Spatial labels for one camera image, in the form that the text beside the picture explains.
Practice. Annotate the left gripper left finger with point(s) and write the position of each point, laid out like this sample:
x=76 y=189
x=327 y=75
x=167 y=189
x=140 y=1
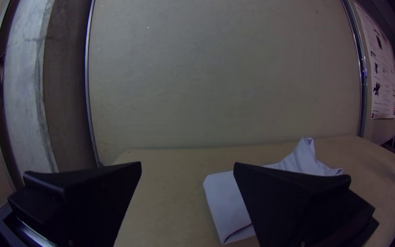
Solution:
x=87 y=202

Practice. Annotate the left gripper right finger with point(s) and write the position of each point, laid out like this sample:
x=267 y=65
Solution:
x=300 y=209

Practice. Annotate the light grey t-shirt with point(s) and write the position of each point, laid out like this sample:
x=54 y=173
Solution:
x=225 y=199

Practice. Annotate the white printed wall poster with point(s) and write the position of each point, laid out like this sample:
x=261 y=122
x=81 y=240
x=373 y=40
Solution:
x=382 y=85

